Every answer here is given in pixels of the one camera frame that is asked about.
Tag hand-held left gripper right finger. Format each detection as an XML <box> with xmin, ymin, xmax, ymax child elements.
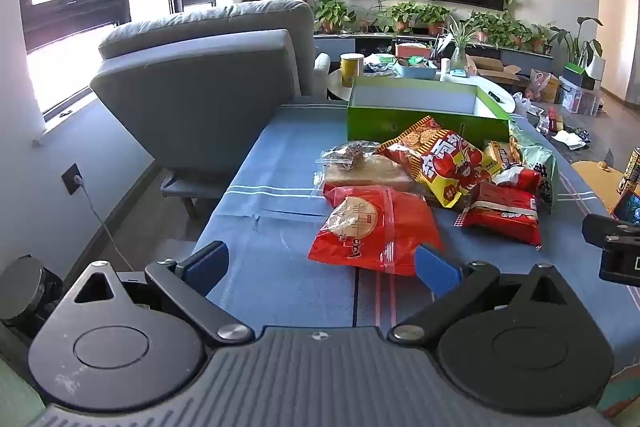
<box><xmin>387</xmin><ymin>244</ymin><xmax>583</xmax><ymax>344</ymax></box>

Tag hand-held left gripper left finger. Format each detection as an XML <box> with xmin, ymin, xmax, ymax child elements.
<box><xmin>57</xmin><ymin>241</ymin><xmax>255</xmax><ymax>348</ymax></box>

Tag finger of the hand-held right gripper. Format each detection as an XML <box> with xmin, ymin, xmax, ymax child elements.
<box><xmin>582</xmin><ymin>213</ymin><xmax>640</xmax><ymax>245</ymax></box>

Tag red round-cracker snack packet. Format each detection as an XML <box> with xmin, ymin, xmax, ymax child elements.
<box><xmin>307</xmin><ymin>184</ymin><xmax>446</xmax><ymax>277</ymax></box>

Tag red and white snack packet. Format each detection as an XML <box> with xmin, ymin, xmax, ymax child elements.
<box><xmin>454</xmin><ymin>182</ymin><xmax>544</xmax><ymax>251</ymax></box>

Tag green snack packet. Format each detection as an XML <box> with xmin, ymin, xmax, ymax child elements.
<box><xmin>509</xmin><ymin>121</ymin><xmax>559</xmax><ymax>214</ymax></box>

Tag small red white packet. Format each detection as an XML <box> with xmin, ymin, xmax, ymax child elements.
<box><xmin>491</xmin><ymin>166</ymin><xmax>542</xmax><ymax>194</ymax></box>

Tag red and yellow snack packet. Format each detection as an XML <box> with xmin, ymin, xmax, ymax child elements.
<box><xmin>375</xmin><ymin>115</ymin><xmax>502</xmax><ymax>209</ymax></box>

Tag toast slices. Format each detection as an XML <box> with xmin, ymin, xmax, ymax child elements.
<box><xmin>314</xmin><ymin>140</ymin><xmax>418</xmax><ymax>200</ymax></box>

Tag small yellow snack packet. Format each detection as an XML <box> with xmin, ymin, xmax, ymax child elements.
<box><xmin>481</xmin><ymin>139</ymin><xmax>523</xmax><ymax>171</ymax></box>

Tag green cardboard box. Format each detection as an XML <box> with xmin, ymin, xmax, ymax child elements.
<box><xmin>346</xmin><ymin>75</ymin><xmax>512</xmax><ymax>151</ymax></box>

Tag phone with lit screen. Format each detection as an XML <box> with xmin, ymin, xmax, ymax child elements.
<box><xmin>611</xmin><ymin>189</ymin><xmax>640</xmax><ymax>226</ymax></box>

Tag wooden side table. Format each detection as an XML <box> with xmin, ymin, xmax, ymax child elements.
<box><xmin>571</xmin><ymin>161</ymin><xmax>640</xmax><ymax>215</ymax></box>

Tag yellow black drink can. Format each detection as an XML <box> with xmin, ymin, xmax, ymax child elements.
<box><xmin>617</xmin><ymin>147</ymin><xmax>640</xmax><ymax>196</ymax></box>

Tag dark marble round table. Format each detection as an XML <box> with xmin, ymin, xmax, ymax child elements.
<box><xmin>517</xmin><ymin>99</ymin><xmax>615</xmax><ymax>168</ymax></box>

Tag white crumpled paper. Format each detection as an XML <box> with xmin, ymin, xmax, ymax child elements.
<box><xmin>550</xmin><ymin>130</ymin><xmax>586</xmax><ymax>151</ymax></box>

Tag clear plastic storage box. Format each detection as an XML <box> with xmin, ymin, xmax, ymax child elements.
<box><xmin>559</xmin><ymin>77</ymin><xmax>603</xmax><ymax>115</ymax></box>

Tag clear plastic bag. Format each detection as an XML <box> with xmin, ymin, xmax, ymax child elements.
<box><xmin>512</xmin><ymin>92</ymin><xmax>538</xmax><ymax>115</ymax></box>

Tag green and black box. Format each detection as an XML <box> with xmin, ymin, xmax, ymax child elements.
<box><xmin>564</xmin><ymin>63</ymin><xmax>598</xmax><ymax>90</ymax></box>

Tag tall plant in white pot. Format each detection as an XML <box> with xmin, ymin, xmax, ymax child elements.
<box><xmin>550</xmin><ymin>17</ymin><xmax>607</xmax><ymax>80</ymax></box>

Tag grey sofa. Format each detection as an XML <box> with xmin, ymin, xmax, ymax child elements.
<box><xmin>89</xmin><ymin>0</ymin><xmax>315</xmax><ymax>220</ymax></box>

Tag black round stool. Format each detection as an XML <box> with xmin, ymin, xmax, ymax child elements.
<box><xmin>0</xmin><ymin>256</ymin><xmax>65</xmax><ymax>340</ymax></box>

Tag open cardboard box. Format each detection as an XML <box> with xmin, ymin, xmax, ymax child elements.
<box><xmin>467</xmin><ymin>54</ymin><xmax>523</xmax><ymax>84</ymax></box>

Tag potted green plant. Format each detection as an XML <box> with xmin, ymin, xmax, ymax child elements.
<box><xmin>417</xmin><ymin>4</ymin><xmax>451</xmax><ymax>36</ymax></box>
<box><xmin>314</xmin><ymin>0</ymin><xmax>356</xmax><ymax>34</ymax></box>
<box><xmin>530</xmin><ymin>24</ymin><xmax>554</xmax><ymax>54</ymax></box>
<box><xmin>385</xmin><ymin>2</ymin><xmax>421</xmax><ymax>32</ymax></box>
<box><xmin>470</xmin><ymin>11</ymin><xmax>502</xmax><ymax>42</ymax></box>
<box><xmin>500</xmin><ymin>21</ymin><xmax>532</xmax><ymax>48</ymax></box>

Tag blue basket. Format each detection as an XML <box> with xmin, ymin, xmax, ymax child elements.
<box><xmin>394</xmin><ymin>57</ymin><xmax>440</xmax><ymax>80</ymax></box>

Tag glass vase with plant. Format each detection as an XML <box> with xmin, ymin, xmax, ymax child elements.
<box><xmin>442</xmin><ymin>19</ymin><xmax>481</xmax><ymax>70</ymax></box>

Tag pink box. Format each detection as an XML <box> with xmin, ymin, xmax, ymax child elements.
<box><xmin>395</xmin><ymin>43</ymin><xmax>433</xmax><ymax>58</ymax></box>

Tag white cable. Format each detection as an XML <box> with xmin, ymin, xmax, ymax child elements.
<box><xmin>75</xmin><ymin>179</ymin><xmax>136</xmax><ymax>273</ymax></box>

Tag black wall socket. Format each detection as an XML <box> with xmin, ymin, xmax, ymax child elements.
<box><xmin>61</xmin><ymin>163</ymin><xmax>83</xmax><ymax>196</ymax></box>

